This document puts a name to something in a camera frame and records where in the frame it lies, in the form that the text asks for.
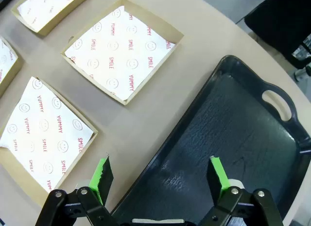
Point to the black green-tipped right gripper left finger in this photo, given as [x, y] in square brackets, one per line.
[73, 209]

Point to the black plastic serving tray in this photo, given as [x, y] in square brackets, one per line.
[230, 128]

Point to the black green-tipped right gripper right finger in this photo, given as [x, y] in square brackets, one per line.
[245, 209]

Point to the black office chair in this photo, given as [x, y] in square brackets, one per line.
[279, 24]

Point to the brown cardboard box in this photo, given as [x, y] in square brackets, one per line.
[63, 13]
[155, 23]
[14, 73]
[22, 177]

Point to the white smiley print paper liner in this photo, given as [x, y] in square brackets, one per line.
[121, 56]
[6, 58]
[46, 136]
[46, 7]

